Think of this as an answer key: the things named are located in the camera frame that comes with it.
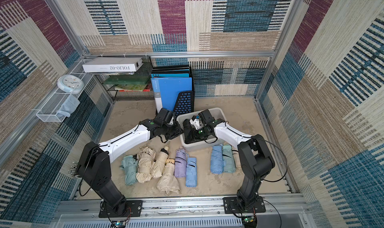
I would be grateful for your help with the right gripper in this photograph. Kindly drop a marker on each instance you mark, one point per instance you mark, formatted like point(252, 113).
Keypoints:
point(189, 133)

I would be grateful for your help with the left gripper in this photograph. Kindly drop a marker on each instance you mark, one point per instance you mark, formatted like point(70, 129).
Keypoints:
point(178, 132)

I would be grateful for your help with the white plastic storage box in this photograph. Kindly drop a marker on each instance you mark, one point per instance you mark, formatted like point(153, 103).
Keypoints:
point(212, 141)

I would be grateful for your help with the beige umbrella black tip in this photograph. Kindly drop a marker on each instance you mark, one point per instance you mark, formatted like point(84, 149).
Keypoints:
point(160, 162)

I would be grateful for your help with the light blue umbrella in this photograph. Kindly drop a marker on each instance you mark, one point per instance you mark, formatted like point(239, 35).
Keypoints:
point(191, 172)

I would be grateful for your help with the beige umbrella wooden handle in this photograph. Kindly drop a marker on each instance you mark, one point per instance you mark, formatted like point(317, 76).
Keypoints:
point(168, 183)

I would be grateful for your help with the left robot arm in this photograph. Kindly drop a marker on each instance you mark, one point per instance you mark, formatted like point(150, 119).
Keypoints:
point(94, 166)

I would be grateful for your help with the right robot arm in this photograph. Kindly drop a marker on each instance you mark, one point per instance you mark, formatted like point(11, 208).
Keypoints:
point(256, 159)

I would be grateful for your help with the cream crumpled folded umbrella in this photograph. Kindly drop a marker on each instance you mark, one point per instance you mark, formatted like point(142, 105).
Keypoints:
point(146, 160)

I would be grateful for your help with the blue folded umbrella right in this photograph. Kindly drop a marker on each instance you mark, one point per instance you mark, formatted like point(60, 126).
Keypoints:
point(216, 161)

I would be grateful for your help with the purple folded umbrella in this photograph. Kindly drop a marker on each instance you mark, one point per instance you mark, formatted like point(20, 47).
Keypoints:
point(181, 163)

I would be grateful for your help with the beige umbrella far right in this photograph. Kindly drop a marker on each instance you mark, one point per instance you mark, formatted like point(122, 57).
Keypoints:
point(236, 157)

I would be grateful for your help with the teal folded umbrella right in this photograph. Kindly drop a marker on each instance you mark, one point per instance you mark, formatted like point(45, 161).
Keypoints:
point(229, 162)

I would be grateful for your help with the mint green folded umbrella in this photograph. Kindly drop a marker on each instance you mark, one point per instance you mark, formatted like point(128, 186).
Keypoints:
point(129, 165)

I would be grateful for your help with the white folio box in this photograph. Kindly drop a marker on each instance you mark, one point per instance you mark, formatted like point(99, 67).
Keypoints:
point(110, 65)

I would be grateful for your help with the green open umbrella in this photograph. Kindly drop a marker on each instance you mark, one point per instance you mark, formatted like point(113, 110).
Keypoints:
point(73, 172)

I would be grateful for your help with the black file holder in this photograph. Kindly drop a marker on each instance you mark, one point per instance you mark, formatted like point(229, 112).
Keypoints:
point(185, 100)

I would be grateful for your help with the blue folder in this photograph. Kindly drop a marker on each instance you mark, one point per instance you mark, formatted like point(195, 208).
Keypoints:
point(167, 89)

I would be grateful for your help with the light blue cloth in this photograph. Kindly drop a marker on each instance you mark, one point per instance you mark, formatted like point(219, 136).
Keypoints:
point(68, 107)

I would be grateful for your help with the white round clock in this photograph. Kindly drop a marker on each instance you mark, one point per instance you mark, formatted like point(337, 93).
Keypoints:
point(70, 84)

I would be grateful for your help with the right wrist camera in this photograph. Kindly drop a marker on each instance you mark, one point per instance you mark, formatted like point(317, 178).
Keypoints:
point(196, 122)

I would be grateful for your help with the black wire shelf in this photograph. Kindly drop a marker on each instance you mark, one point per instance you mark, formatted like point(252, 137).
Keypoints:
point(129, 86)

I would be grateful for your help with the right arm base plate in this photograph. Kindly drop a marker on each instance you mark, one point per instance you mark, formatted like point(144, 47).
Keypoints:
point(231, 206)

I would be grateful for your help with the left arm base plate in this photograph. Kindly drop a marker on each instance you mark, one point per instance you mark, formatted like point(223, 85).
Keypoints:
point(130, 208)

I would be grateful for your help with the white wire basket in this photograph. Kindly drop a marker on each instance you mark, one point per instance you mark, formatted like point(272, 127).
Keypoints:
point(48, 110)

